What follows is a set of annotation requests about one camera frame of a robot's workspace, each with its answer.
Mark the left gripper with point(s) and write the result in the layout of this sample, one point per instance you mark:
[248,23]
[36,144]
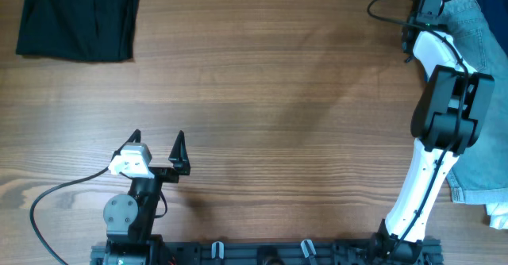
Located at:
[178,157]

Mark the black folded garment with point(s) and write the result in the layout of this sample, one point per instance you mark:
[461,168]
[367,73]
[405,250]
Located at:
[79,30]

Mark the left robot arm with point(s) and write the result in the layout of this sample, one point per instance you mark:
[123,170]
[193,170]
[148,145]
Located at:
[130,217]

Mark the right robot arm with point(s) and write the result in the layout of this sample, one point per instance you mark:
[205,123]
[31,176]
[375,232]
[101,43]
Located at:
[446,121]

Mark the white garment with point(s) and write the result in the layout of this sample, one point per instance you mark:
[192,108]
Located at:
[498,213]

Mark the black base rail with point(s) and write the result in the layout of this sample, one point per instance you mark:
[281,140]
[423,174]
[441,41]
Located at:
[339,252]

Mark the light blue denim shorts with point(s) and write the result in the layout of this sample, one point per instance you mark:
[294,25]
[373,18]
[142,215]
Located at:
[479,177]

